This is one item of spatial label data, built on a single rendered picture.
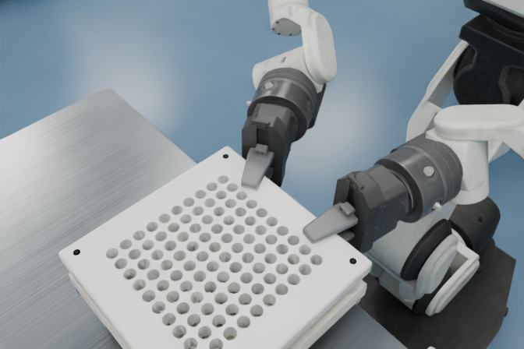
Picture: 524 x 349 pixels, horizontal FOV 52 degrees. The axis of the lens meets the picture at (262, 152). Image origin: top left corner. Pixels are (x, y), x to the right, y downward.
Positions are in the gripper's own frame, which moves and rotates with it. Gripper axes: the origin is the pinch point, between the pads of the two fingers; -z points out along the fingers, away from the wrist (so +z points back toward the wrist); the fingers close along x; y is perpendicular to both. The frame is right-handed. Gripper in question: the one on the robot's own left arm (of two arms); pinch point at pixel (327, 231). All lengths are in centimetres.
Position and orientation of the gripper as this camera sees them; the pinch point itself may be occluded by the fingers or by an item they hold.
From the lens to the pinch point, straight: 63.2
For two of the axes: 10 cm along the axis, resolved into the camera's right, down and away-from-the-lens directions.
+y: -5.7, -5.9, 5.7
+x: -0.2, 7.0, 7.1
